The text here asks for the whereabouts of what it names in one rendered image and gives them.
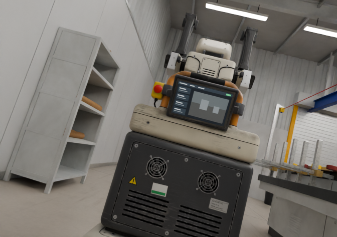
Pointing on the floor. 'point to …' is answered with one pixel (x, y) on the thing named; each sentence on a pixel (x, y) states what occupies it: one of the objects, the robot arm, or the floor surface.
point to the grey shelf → (65, 110)
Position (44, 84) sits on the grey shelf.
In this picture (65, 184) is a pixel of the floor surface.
